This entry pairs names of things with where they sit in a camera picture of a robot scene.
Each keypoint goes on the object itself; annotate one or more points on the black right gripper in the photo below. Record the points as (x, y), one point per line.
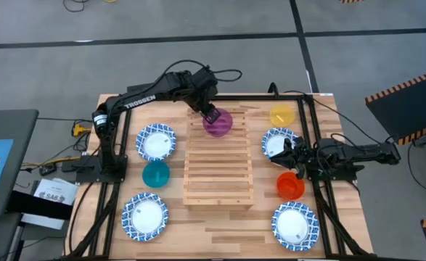
(300, 154)

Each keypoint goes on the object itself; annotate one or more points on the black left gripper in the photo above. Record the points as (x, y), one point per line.
(205, 88)

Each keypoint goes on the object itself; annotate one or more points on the blue patterned paper plate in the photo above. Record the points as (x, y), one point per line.
(295, 226)
(272, 143)
(144, 217)
(156, 143)

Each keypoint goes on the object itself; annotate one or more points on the purple translucent plastic bowl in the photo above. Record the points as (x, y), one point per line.
(223, 128)

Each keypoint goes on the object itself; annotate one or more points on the yellow translucent plastic bowl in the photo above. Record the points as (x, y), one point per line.
(282, 116)

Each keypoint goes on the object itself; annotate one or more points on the orange translucent plastic bowl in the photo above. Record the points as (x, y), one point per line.
(289, 187)

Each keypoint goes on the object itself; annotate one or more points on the teal translucent plastic bowl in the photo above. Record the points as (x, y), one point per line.
(156, 174)

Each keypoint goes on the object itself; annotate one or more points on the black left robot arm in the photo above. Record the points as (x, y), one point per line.
(140, 101)

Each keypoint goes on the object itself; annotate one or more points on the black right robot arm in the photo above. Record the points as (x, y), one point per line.
(365, 150)

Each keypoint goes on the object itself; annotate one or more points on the slatted wooden shelf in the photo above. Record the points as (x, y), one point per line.
(218, 170)

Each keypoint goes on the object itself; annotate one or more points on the large black hazard-striped panel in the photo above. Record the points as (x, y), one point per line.
(408, 108)

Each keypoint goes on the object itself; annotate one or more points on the yellow power plug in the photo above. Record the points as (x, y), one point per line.
(78, 129)

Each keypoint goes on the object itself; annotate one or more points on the hazard-striped edge strip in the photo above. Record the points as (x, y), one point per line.
(350, 1)

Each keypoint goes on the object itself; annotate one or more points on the small black power adapter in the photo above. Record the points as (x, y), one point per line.
(48, 169)

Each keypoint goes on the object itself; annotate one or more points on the printed white paper sheet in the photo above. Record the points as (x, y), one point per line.
(54, 188)

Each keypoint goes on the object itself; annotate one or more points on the grey desk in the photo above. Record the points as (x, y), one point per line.
(16, 123)

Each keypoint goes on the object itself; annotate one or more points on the plain white paper sheet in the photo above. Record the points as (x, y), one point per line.
(42, 221)

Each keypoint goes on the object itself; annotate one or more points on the black metal table frame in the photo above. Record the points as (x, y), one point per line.
(256, 98)

